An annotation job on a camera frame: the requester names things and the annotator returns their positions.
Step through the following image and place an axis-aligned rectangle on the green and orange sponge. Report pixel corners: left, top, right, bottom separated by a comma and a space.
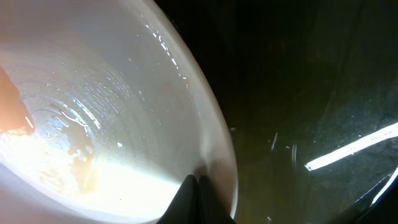
1, 68, 35, 136

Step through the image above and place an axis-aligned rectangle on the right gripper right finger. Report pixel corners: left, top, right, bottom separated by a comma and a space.
198, 176, 236, 224

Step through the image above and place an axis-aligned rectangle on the round black tray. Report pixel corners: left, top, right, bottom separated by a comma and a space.
158, 0, 397, 223

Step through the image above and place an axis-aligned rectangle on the white plate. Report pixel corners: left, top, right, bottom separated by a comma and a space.
1, 0, 238, 223

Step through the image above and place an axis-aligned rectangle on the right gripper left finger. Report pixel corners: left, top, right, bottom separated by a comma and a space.
157, 175, 199, 224

